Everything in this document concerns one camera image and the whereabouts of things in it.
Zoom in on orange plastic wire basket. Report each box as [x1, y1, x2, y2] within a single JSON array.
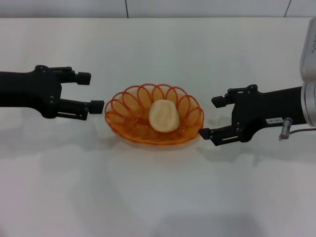
[[105, 83, 205, 145]]

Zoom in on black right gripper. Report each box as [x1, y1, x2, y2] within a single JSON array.
[[198, 84, 306, 147]]

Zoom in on right arm cable with plug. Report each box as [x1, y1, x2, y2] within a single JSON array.
[[278, 118, 316, 142]]

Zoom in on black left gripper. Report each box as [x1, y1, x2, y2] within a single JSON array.
[[0, 65, 104, 121]]

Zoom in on pale round bread bun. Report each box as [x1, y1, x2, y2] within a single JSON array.
[[148, 99, 180, 133]]

